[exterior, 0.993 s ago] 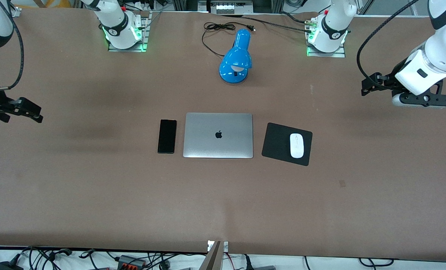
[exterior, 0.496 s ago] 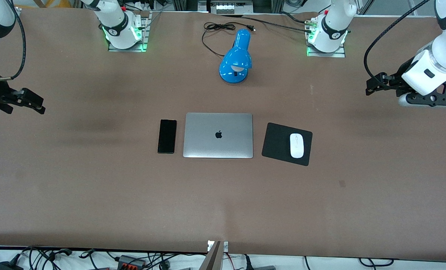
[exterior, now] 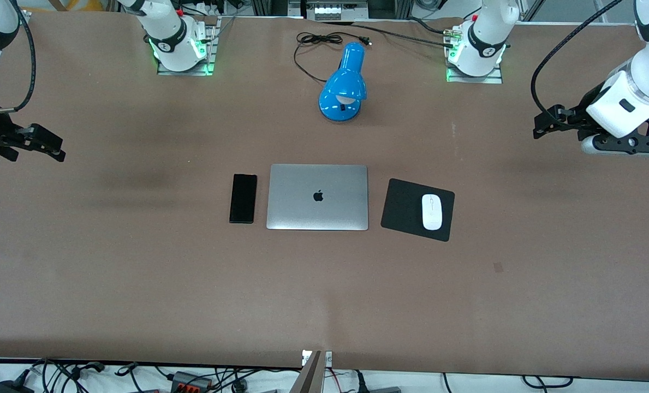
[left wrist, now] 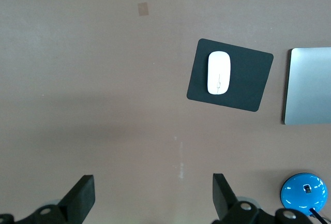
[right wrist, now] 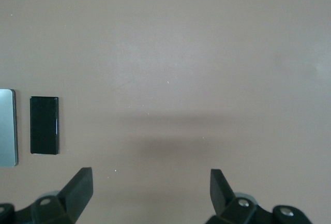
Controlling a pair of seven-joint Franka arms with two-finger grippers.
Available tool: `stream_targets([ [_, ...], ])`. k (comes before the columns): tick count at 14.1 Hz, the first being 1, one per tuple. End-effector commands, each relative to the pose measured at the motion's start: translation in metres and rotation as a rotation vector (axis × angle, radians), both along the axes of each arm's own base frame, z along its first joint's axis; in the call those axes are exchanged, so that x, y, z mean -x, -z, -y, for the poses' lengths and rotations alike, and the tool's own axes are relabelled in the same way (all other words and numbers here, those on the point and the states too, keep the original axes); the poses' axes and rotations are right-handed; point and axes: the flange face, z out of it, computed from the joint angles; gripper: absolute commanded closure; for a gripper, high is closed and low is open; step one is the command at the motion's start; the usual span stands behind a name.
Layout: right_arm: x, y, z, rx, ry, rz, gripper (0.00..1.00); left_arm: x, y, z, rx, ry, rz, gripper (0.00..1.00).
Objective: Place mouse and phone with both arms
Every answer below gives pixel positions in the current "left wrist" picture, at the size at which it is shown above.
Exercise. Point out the brown tape patch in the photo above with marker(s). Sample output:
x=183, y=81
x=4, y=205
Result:
x=143, y=9

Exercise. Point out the silver closed laptop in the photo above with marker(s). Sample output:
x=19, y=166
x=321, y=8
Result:
x=310, y=87

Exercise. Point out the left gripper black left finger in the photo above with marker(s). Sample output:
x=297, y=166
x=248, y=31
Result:
x=75, y=203

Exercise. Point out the blue desk lamp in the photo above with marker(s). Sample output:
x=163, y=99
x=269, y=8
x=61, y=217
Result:
x=294, y=190

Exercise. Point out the white computer mouse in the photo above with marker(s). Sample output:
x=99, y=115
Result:
x=218, y=72

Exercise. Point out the black mouse pad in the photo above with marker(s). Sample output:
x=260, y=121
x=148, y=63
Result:
x=250, y=84

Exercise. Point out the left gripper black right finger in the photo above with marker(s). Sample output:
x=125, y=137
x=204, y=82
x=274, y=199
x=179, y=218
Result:
x=227, y=208

